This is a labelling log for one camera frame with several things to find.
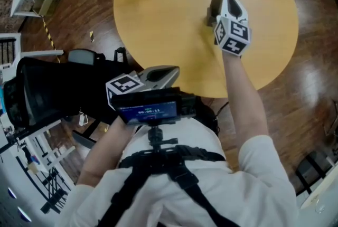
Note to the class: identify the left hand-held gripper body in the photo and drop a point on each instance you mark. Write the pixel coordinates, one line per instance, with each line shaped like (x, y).
(124, 84)

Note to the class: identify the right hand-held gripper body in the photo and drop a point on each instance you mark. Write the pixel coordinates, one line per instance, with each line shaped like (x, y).
(233, 36)

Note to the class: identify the dark pen holder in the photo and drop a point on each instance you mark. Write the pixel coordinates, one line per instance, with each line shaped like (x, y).
(214, 7)

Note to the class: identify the person's left forearm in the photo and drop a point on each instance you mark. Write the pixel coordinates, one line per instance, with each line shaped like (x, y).
(105, 152)

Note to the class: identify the person's right forearm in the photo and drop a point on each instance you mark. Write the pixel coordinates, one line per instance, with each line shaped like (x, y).
(243, 104)

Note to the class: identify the black phone with lit screen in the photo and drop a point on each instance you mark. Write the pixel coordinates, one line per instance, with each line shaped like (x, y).
(150, 111)

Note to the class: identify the white power adapter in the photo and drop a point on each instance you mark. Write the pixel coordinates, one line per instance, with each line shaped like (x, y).
(83, 119)

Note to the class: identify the black mesh office chair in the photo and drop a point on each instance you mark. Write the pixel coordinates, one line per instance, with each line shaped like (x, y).
(52, 88)

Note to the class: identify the yellow black striped floor tape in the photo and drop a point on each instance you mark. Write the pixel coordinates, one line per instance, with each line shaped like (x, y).
(50, 38)

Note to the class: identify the brown cardboard box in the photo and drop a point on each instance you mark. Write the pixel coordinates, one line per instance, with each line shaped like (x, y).
(45, 5)

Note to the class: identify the person's white shirt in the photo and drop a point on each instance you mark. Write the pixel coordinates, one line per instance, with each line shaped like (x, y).
(237, 194)

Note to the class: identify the white side table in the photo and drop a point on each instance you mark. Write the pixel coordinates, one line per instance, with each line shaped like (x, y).
(320, 197)

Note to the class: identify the black chest harness mount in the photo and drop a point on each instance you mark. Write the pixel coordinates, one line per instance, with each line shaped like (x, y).
(169, 165)

